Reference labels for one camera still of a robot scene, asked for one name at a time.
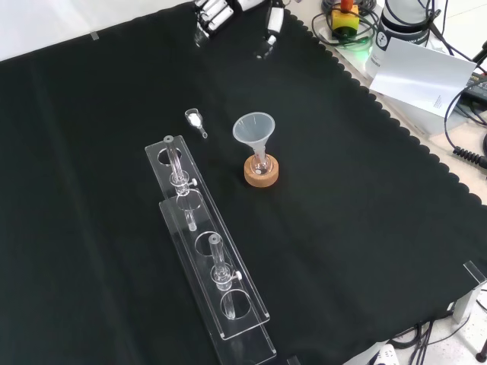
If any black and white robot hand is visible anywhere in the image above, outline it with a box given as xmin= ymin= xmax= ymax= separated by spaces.
xmin=193 ymin=0 xmax=285 ymax=61

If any clear glass weighing funnel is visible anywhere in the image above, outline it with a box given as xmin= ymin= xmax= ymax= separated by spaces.
xmin=184 ymin=108 xmax=209 ymax=139

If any clear plastic funnel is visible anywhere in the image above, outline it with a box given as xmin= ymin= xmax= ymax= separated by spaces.
xmin=232 ymin=111 xmax=275 ymax=163

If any clear acrylic funnel stand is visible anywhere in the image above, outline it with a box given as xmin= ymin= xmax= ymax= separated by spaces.
xmin=144 ymin=135 xmax=278 ymax=365

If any yellow stop button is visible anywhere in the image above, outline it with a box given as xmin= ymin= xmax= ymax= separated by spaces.
xmin=329 ymin=0 xmax=361 ymax=39

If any small round-bottom glass flask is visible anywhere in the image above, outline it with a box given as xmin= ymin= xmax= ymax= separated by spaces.
xmin=250 ymin=150 xmax=272 ymax=176

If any white paper card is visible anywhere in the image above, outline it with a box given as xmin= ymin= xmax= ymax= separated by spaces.
xmin=364 ymin=36 xmax=477 ymax=119

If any black bench cloth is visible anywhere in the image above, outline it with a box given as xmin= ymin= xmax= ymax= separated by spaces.
xmin=0 ymin=0 xmax=487 ymax=365

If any white power strip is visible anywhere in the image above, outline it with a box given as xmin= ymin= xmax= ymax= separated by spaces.
xmin=365 ymin=343 xmax=399 ymax=365

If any black cable loop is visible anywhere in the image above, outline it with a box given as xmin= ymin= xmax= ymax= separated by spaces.
xmin=310 ymin=0 xmax=381 ymax=49

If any cork ring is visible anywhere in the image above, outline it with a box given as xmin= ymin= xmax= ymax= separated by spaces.
xmin=243 ymin=154 xmax=282 ymax=188

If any dark blue cable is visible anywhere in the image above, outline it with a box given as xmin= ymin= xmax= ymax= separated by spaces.
xmin=443 ymin=78 xmax=487 ymax=153

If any coiled black cable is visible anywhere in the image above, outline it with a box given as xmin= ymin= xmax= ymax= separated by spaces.
xmin=452 ymin=146 xmax=487 ymax=169

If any aluminium bracket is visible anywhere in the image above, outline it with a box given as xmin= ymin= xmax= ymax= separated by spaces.
xmin=452 ymin=260 xmax=487 ymax=324

